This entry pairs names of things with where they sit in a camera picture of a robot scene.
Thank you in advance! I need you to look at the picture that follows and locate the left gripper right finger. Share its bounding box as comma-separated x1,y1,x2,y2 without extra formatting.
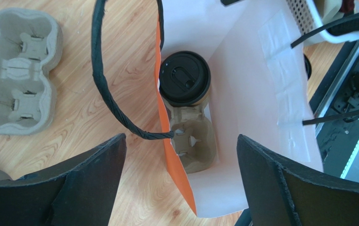
237,135,359,226

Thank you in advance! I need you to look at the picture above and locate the stack of black lids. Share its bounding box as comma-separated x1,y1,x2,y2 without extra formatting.
304,55,312,80

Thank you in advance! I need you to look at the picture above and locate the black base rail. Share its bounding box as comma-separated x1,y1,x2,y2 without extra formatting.
310,41,359,182

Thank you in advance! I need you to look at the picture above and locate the single black cup lid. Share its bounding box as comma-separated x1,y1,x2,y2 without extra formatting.
159,51,211,107

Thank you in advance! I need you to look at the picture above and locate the pulp cup carrier tray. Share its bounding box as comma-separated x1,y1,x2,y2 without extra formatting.
167,104,217,174

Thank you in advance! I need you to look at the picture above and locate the white laundry basket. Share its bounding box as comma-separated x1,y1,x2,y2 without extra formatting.
287,0,359,46

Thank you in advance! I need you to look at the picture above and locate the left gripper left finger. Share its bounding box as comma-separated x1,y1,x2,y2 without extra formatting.
0,134,127,226

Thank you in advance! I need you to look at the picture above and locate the orange paper bag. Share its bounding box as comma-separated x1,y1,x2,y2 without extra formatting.
91,0,359,218

